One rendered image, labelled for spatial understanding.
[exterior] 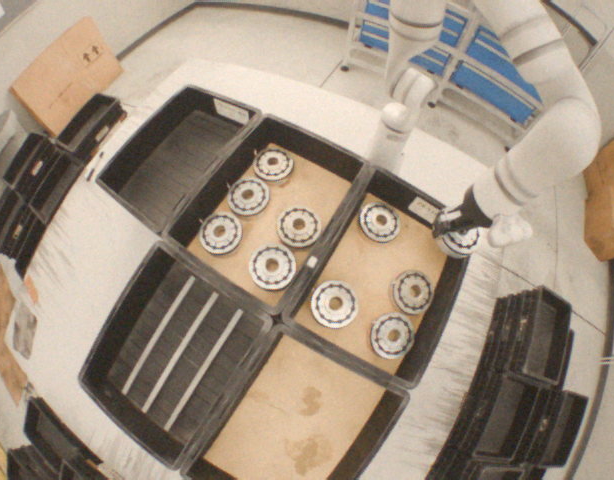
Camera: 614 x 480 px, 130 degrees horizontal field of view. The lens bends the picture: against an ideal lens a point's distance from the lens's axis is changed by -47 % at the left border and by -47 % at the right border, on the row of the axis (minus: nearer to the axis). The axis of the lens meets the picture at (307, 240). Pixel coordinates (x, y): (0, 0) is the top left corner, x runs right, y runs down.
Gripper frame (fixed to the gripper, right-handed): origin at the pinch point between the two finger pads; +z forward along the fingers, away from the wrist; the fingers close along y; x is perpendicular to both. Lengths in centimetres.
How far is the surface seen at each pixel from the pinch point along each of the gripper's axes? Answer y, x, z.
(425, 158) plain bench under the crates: -24, -37, 30
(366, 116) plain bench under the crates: -7, -58, 30
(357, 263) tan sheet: 14.6, -0.5, 16.8
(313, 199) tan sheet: 21.8, -18.1, 16.9
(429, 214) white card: -4.5, -8.1, 11.3
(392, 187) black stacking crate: 3.8, -15.5, 10.0
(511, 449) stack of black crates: -57, 97, 54
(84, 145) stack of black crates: 131, -88, 45
